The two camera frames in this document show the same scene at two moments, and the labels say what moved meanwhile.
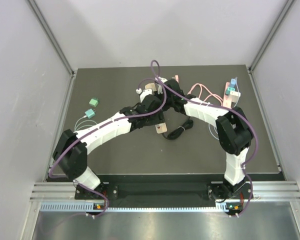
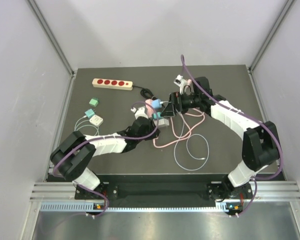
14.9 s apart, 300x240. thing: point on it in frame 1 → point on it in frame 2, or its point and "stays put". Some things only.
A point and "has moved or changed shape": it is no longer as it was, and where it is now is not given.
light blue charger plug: x=233 y=81 has moved or changed shape
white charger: x=234 y=95 → x=163 y=123
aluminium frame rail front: x=288 y=190 stays put
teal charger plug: x=89 y=113 stays put
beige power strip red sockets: x=161 y=128 → x=112 y=84
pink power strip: x=227 y=99 has moved or changed shape
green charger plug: x=94 y=102 stays put
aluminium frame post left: x=51 y=35 stays put
